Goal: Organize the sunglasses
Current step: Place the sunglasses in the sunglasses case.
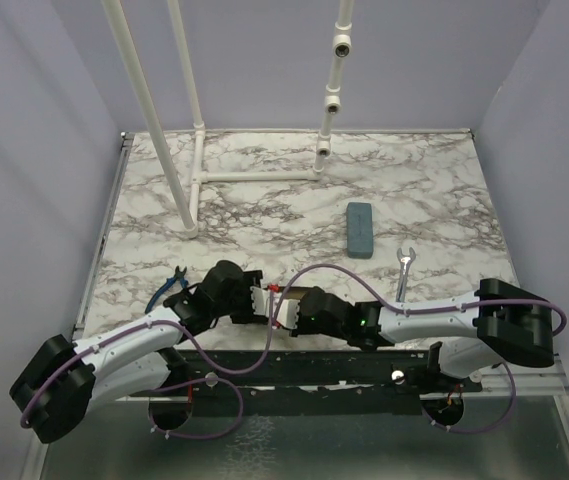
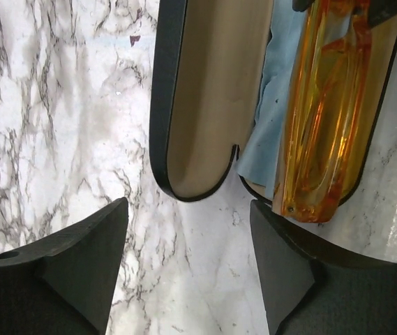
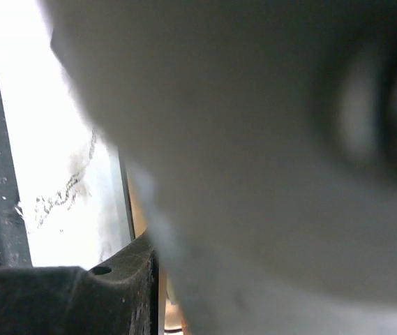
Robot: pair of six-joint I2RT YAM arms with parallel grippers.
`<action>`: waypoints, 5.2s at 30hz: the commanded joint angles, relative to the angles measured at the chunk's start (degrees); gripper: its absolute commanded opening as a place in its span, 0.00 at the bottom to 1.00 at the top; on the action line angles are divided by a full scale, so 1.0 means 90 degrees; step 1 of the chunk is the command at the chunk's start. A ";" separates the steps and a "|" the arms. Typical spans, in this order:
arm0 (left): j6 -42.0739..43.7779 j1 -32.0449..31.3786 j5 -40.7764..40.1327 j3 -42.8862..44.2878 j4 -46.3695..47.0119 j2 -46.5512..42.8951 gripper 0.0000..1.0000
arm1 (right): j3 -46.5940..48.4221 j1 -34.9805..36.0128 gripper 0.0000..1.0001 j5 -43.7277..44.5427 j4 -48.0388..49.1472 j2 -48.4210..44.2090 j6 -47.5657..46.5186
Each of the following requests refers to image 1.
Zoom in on blue-grey glasses case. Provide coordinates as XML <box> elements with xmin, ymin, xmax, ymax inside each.
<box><xmin>346</xmin><ymin>202</ymin><xmax>374</xmax><ymax>259</ymax></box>

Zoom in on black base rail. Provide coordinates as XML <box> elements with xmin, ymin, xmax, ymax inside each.
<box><xmin>135</xmin><ymin>350</ymin><xmax>482</xmax><ymax>417</ymax></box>

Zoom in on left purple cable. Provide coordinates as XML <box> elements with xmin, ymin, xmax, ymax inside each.
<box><xmin>19</xmin><ymin>294</ymin><xmax>275</xmax><ymax>441</ymax></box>

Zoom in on aluminium extrusion rail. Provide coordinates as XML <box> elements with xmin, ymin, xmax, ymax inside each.
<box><xmin>474</xmin><ymin>356</ymin><xmax>569</xmax><ymax>397</ymax></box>

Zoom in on white PVC pipe frame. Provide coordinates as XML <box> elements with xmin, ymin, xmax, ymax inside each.
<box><xmin>102</xmin><ymin>1</ymin><xmax>354</xmax><ymax>238</ymax></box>

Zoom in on black cylinder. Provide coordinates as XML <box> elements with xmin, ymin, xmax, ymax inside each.
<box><xmin>282</xmin><ymin>286</ymin><xmax>324</xmax><ymax>300</ymax></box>

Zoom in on silver wrench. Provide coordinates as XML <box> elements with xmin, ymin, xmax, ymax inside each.
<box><xmin>395</xmin><ymin>247</ymin><xmax>416</xmax><ymax>302</ymax></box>

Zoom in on purple cable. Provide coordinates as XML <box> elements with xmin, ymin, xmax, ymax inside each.
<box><xmin>19</xmin><ymin>294</ymin><xmax>275</xmax><ymax>441</ymax></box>
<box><xmin>283</xmin><ymin>264</ymin><xmax>565</xmax><ymax>436</ymax></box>

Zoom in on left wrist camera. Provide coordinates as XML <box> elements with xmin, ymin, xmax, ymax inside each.
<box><xmin>251</xmin><ymin>286</ymin><xmax>280</xmax><ymax>318</ymax></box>

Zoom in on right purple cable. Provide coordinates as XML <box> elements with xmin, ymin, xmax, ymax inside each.
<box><xmin>283</xmin><ymin>264</ymin><xmax>565</xmax><ymax>436</ymax></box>

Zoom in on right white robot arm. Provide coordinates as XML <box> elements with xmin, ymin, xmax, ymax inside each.
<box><xmin>292</xmin><ymin>279</ymin><xmax>554</xmax><ymax>391</ymax></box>

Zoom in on blue-handled pliers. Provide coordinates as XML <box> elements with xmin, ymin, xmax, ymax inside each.
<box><xmin>144</xmin><ymin>266</ymin><xmax>189</xmax><ymax>314</ymax></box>

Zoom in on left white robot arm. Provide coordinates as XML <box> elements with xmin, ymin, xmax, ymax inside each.
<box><xmin>9</xmin><ymin>260</ymin><xmax>263</xmax><ymax>444</ymax></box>

